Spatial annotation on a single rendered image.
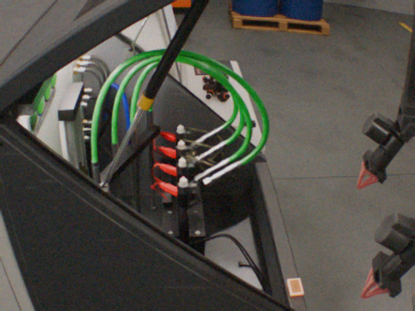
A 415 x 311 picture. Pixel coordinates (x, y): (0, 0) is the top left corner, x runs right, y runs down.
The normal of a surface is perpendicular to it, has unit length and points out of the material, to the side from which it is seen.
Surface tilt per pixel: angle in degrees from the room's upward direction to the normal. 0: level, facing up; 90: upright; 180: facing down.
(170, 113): 90
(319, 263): 0
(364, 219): 0
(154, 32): 90
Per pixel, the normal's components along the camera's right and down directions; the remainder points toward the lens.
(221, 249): 0.04, -0.84
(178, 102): 0.07, 0.54
